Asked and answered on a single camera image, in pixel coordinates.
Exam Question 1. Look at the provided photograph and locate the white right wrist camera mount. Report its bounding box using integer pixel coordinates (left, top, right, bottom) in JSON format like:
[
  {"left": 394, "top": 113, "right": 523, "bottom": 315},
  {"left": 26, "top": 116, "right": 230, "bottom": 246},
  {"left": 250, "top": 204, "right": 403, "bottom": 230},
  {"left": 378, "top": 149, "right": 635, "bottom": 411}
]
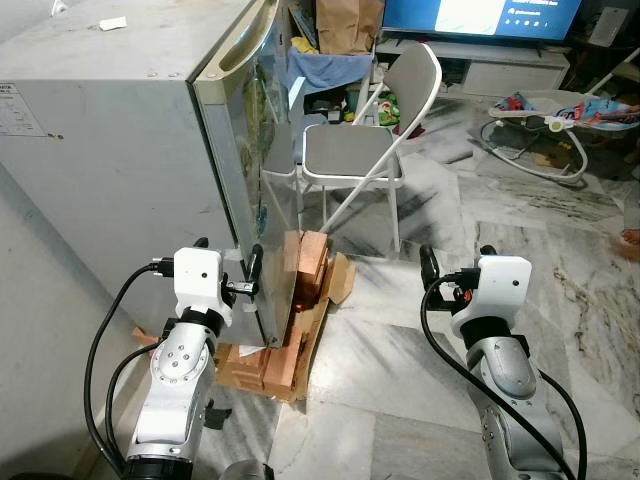
[{"left": 450, "top": 255, "right": 532, "bottom": 342}]

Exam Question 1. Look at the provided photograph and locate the person's bare foot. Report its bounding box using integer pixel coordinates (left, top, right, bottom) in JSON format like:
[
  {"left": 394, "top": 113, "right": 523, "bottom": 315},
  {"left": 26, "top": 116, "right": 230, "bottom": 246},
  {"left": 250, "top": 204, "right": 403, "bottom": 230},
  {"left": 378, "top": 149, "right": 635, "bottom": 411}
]
[{"left": 617, "top": 228, "right": 640, "bottom": 263}]

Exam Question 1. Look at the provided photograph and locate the small black floor object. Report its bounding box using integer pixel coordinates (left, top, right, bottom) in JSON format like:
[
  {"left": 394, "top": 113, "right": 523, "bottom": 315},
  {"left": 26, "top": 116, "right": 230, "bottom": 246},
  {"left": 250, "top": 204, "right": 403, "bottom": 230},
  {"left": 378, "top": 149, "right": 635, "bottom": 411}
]
[{"left": 204, "top": 399, "right": 234, "bottom": 432}]

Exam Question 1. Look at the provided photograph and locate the colourful baby bouncer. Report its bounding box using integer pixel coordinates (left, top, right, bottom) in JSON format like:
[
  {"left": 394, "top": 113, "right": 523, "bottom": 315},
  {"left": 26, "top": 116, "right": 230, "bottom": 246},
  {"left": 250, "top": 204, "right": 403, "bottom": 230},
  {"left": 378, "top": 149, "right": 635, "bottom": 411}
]
[{"left": 477, "top": 90, "right": 640, "bottom": 187}]

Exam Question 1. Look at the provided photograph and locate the white fridge label sticker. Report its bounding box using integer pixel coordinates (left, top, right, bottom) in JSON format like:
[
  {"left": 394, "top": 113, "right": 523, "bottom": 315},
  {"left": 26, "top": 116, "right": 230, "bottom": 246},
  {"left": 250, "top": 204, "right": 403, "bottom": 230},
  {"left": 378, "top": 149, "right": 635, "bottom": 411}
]
[{"left": 0, "top": 84, "right": 48, "bottom": 139}]

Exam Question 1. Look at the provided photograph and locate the blue cloth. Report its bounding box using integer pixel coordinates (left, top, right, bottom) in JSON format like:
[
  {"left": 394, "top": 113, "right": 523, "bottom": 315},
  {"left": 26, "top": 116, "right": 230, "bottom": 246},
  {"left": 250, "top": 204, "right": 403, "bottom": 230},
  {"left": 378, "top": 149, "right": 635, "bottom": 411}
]
[{"left": 287, "top": 48, "right": 377, "bottom": 98}]

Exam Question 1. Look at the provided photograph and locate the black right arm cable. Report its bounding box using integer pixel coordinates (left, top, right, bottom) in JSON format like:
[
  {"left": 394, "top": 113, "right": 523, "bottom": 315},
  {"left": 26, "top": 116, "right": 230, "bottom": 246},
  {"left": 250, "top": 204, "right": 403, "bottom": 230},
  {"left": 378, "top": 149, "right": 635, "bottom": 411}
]
[{"left": 419, "top": 268, "right": 591, "bottom": 480}]

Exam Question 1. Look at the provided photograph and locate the grey white folding chair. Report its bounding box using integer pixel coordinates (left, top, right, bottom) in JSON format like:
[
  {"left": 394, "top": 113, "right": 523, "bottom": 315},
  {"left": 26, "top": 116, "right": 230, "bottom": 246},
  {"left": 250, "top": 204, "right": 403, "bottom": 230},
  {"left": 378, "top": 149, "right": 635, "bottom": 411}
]
[{"left": 262, "top": 41, "right": 444, "bottom": 254}]

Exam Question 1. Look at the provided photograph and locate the beige fridge door handle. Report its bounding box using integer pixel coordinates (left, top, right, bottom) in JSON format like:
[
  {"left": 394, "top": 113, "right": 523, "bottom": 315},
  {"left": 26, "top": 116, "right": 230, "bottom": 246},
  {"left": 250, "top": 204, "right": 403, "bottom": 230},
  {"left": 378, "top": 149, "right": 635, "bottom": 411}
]
[{"left": 193, "top": 0, "right": 284, "bottom": 109}]

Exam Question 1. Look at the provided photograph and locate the grey fridge door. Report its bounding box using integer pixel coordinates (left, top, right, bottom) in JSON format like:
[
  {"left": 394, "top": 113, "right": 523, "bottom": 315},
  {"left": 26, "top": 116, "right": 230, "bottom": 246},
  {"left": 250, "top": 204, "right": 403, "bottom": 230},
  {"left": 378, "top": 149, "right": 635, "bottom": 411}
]
[{"left": 193, "top": 0, "right": 304, "bottom": 347}]

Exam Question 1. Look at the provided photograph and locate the brown paper bag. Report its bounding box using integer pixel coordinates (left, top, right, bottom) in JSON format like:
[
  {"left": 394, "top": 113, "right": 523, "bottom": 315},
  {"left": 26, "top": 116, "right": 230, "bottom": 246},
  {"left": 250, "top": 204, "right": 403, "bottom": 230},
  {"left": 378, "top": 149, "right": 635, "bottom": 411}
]
[{"left": 315, "top": 0, "right": 386, "bottom": 57}]

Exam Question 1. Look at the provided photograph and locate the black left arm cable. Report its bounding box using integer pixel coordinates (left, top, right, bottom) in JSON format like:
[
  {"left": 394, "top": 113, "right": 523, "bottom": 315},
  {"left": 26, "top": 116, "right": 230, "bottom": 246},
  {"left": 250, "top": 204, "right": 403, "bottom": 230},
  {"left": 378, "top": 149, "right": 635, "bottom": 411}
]
[{"left": 84, "top": 257, "right": 181, "bottom": 473}]

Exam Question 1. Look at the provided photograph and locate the flat screen television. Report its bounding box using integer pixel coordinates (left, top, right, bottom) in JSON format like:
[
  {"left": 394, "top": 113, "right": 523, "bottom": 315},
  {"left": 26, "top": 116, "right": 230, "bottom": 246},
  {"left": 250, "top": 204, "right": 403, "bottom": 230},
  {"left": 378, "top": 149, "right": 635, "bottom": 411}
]
[{"left": 381, "top": 0, "right": 584, "bottom": 44}]

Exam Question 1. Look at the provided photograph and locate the grey robot leg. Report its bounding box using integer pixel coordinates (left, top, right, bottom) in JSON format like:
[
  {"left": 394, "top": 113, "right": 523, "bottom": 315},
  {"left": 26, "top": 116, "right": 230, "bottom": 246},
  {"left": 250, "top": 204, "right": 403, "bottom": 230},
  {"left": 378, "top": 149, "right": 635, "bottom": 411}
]
[{"left": 218, "top": 459, "right": 278, "bottom": 480}]

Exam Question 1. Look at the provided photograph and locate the grey fridge cabinet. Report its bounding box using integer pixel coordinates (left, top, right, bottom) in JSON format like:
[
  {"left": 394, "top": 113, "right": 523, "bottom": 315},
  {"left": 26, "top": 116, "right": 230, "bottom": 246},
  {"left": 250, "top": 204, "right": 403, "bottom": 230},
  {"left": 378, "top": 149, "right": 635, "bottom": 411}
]
[{"left": 0, "top": 0, "right": 263, "bottom": 346}]

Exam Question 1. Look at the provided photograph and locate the orange brick stack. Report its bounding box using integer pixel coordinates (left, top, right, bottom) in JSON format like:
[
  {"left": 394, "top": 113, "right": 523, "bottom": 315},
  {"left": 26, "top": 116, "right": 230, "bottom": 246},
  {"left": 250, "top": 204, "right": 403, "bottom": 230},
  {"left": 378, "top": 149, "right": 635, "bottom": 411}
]
[
  {"left": 282, "top": 229, "right": 332, "bottom": 313},
  {"left": 214, "top": 318, "right": 313, "bottom": 403}
]

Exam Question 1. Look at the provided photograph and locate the green toy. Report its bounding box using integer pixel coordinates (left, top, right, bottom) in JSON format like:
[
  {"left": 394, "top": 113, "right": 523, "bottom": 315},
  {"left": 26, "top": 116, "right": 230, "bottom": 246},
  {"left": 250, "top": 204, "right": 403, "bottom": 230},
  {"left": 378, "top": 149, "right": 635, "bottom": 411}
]
[{"left": 379, "top": 90, "right": 402, "bottom": 128}]

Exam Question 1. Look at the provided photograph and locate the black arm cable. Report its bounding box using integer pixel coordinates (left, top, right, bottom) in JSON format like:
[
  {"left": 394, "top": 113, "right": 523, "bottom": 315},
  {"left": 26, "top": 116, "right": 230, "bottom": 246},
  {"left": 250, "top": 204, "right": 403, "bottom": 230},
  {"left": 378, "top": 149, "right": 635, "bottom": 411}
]
[
  {"left": 84, "top": 257, "right": 181, "bottom": 473},
  {"left": 419, "top": 268, "right": 591, "bottom": 480}
]

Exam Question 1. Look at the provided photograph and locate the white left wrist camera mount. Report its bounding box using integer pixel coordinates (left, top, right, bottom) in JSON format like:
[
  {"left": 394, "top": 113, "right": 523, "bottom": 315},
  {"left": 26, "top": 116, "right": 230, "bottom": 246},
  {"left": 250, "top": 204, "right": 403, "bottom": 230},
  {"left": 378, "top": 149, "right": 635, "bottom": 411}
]
[{"left": 174, "top": 247, "right": 224, "bottom": 312}]

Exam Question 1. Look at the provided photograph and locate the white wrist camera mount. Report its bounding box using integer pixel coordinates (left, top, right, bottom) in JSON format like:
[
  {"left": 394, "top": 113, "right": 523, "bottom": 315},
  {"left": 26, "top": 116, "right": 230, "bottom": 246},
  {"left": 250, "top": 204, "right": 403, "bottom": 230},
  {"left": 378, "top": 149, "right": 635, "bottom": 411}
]
[
  {"left": 450, "top": 255, "right": 532, "bottom": 342},
  {"left": 174, "top": 247, "right": 224, "bottom": 312}
]

